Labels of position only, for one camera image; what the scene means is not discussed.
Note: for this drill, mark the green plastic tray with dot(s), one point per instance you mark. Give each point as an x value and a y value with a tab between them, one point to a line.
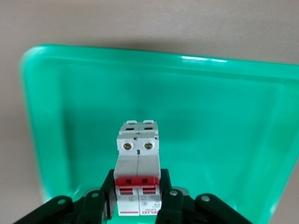
210	105

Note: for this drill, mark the white red circuit breaker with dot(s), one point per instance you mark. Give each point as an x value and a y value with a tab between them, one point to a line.
137	163

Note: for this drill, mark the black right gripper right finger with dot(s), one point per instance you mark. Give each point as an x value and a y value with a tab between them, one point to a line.
177	205

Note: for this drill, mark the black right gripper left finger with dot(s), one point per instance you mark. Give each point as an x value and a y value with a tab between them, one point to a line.
91	205

